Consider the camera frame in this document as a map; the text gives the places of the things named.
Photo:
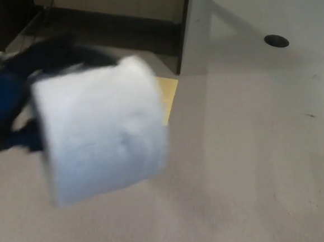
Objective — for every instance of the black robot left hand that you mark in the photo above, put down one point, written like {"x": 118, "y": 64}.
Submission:
{"x": 3, "y": 100}

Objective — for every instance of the white toilet paper roll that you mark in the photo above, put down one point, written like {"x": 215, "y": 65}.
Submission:
{"x": 102, "y": 127}

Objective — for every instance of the dark wooden desk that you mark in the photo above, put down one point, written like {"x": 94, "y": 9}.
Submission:
{"x": 10, "y": 11}

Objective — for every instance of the yellow paper sheet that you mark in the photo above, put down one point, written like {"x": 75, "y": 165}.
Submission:
{"x": 169, "y": 99}

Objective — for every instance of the black round floor disc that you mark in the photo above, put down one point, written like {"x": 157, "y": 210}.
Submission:
{"x": 276, "y": 41}

